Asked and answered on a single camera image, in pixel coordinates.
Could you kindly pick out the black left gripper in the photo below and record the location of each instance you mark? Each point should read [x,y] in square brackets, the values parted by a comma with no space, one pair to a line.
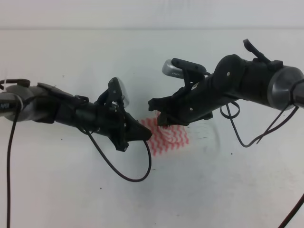
[118,124]

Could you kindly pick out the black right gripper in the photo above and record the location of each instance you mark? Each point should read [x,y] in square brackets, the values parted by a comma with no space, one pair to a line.
[185,106]

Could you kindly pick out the pink white striped towel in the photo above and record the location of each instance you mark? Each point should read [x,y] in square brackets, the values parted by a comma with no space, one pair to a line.
[165,138]

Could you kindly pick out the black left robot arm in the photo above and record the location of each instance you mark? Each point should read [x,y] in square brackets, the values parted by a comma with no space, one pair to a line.
[47,104]

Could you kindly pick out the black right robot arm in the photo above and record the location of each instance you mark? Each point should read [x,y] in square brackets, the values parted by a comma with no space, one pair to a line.
[271,84]

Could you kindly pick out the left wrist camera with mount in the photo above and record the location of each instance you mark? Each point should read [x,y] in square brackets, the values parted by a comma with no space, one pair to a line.
[115,95]

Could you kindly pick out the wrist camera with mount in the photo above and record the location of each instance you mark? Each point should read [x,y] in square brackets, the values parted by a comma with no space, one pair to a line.
[191,73]
[115,95]

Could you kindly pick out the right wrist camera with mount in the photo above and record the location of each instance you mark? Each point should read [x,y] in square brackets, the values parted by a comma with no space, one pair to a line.
[191,73]

